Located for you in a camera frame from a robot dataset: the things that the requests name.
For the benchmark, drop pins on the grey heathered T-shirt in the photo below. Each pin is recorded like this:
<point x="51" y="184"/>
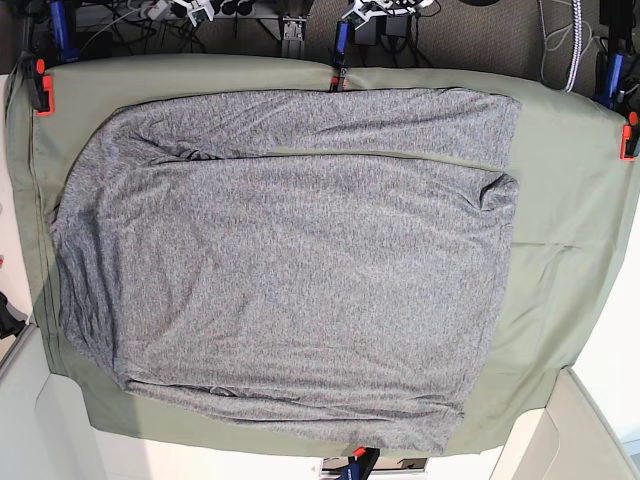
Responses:
<point x="323" y="265"/>

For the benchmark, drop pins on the top centre blue clamp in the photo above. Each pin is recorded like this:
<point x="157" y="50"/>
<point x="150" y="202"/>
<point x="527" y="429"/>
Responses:
<point x="338" y="80"/>

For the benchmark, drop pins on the black power adapter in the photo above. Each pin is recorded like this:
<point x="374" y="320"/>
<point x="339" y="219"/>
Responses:
<point x="368" y="35"/>

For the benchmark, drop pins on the green table cloth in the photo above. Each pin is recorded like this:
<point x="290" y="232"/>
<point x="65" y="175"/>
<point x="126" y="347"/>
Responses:
<point x="575" y="212"/>

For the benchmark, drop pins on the white power strip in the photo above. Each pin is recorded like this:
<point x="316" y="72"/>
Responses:
<point x="150" y="10"/>

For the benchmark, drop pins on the left orange black clamp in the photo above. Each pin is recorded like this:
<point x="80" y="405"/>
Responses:
<point x="38" y="83"/>

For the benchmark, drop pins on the metal table bracket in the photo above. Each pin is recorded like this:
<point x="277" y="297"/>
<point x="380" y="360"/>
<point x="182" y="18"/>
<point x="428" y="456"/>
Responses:
<point x="292" y="41"/>

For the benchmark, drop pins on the left blue clamp handle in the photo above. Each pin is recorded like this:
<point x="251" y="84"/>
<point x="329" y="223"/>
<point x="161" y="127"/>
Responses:
<point x="67" y="53"/>

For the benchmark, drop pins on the blue clamp handle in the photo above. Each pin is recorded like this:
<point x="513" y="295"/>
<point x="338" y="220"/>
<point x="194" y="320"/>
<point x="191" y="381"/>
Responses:
<point x="67" y="53"/>
<point x="610" y="70"/>

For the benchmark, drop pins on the right blue clamp handle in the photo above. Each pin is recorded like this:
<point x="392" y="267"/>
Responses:
<point x="610" y="70"/>

